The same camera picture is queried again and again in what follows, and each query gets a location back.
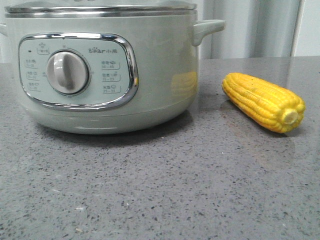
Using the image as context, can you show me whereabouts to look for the yellow corn cob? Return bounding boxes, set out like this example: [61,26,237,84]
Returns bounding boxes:
[222,72,306,134]

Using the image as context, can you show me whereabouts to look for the glass pot lid steel rim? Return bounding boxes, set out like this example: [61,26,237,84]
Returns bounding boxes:
[4,0,197,14]

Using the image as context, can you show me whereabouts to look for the light green electric cooking pot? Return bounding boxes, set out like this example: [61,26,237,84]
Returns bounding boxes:
[0,9,226,134]

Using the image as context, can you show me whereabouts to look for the white pleated curtain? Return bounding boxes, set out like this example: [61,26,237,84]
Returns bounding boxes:
[0,0,320,64]

